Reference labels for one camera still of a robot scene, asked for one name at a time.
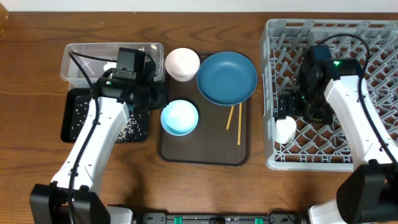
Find white paper cup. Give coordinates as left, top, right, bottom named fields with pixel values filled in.
left=275, top=116, right=297, bottom=144

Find light blue bowl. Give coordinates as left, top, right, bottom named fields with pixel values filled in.
left=160, top=100, right=199, bottom=136

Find pile of rice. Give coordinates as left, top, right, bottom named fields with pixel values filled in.
left=70, top=96, right=149, bottom=142

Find white tissue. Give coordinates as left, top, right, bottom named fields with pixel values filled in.
left=103, top=62, right=116, bottom=74

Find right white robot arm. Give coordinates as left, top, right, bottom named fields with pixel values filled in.
left=274, top=45, right=397, bottom=223

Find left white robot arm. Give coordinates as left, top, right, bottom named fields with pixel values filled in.
left=29, top=77, right=169, bottom=223

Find grey dishwasher rack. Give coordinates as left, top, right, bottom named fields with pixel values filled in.
left=259, top=19, right=397, bottom=172

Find black waste tray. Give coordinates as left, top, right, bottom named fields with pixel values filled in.
left=60, top=88, right=149, bottom=142

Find pink bowl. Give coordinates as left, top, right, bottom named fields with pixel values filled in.
left=165, top=48, right=200, bottom=82

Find dark blue plate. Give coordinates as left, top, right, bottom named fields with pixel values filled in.
left=197, top=52, right=258, bottom=106

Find clear plastic bin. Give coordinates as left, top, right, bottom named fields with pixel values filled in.
left=60, top=42, right=165, bottom=89

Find brown serving tray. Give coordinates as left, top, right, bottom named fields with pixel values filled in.
left=158, top=74, right=250, bottom=166

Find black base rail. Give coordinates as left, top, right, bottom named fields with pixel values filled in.
left=105, top=204, right=312, bottom=224

